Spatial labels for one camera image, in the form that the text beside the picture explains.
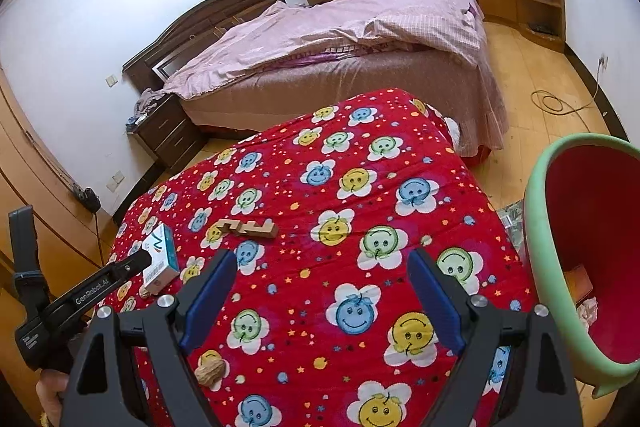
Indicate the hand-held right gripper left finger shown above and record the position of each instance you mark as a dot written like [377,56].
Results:
[207,302]

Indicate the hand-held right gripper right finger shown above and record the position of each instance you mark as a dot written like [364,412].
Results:
[435,297]

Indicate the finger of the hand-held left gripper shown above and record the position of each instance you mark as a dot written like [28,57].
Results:
[131,264]

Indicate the small white box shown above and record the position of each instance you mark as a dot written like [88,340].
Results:
[162,257]

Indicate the brown cardboard box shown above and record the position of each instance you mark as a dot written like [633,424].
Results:
[579,284]

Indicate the white tissue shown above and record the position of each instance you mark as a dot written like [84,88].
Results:
[587,311]

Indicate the red bin with green rim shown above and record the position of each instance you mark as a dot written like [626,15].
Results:
[600,207]

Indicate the person's left hand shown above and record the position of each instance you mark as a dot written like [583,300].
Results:
[50,394]

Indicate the peanut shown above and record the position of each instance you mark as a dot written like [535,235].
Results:
[210,372]

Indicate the black power adapter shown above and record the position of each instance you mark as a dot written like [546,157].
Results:
[89,199]

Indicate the wooden puzzle piece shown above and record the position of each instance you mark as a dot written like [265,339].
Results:
[260,231]

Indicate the crinkled clear plastic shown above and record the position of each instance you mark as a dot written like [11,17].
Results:
[515,222]

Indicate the dark wooden nightstand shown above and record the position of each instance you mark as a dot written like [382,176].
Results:
[170,132]

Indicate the wooden wardrobe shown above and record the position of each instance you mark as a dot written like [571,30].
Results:
[30,167]

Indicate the red smiley flower printed blanket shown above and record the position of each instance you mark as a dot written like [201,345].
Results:
[310,187]

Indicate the crumpled clothes pile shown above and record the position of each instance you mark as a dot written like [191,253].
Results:
[147,102]

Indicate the dark wooden bed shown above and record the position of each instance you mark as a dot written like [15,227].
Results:
[210,14]

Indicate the flat black device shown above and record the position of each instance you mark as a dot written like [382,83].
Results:
[540,28]

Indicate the pink duvet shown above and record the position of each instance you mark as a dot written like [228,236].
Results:
[325,27]

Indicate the white wall socket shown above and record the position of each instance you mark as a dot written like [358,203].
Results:
[116,180]

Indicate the white wall switch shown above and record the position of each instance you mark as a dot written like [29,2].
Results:
[111,81]

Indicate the low wall outlet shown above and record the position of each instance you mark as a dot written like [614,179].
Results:
[603,62]

